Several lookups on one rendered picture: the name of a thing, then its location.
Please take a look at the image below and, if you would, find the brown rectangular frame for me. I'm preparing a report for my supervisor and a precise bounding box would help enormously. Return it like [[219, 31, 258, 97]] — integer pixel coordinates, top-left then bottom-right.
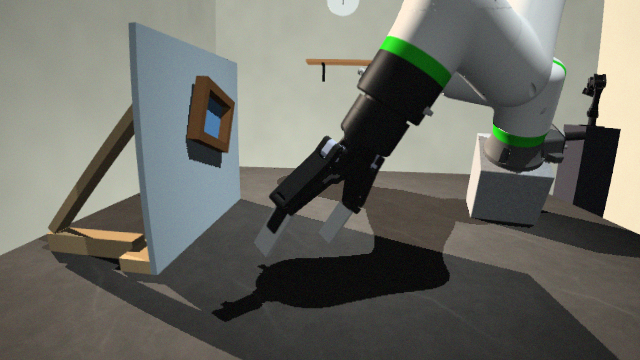
[[187, 76, 235, 153]]

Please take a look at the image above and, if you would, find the light blue flat board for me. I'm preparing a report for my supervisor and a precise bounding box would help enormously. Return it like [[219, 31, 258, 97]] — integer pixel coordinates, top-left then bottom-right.
[[129, 22, 240, 275]]

